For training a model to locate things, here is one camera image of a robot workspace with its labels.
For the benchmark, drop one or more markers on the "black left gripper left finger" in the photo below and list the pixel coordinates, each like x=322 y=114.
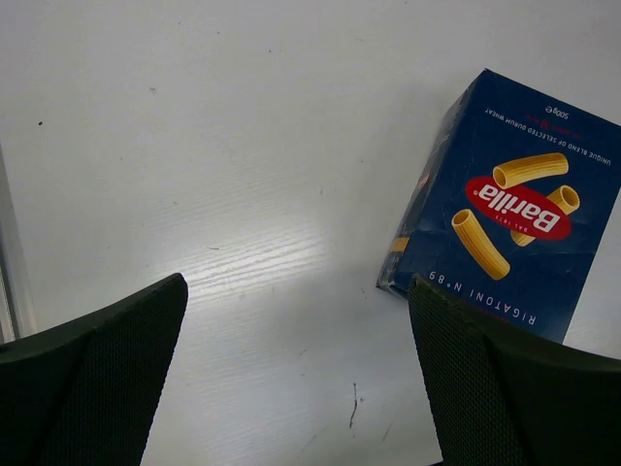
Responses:
x=85 y=392

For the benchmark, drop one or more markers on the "aluminium table edge rail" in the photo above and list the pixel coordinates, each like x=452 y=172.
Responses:
x=17 y=311

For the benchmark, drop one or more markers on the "blue Barilla rigatoni box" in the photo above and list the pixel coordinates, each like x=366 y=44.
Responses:
x=511 y=206

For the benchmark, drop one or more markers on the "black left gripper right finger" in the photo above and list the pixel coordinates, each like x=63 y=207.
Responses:
x=502 y=396

